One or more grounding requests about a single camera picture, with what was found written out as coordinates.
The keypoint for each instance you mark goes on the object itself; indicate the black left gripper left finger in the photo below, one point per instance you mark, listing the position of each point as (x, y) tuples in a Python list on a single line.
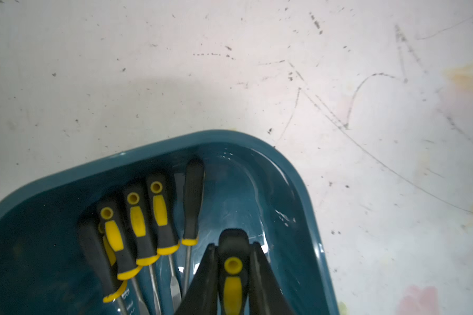
[(202, 295)]

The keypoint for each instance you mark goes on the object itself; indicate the file with black yellow handle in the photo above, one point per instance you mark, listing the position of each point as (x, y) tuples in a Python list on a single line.
[(233, 277)]

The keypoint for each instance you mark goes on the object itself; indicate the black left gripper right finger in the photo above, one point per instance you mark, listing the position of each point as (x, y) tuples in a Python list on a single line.
[(265, 295)]

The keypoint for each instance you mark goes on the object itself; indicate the teal plastic storage box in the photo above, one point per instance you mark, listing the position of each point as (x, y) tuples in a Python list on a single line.
[(248, 185)]

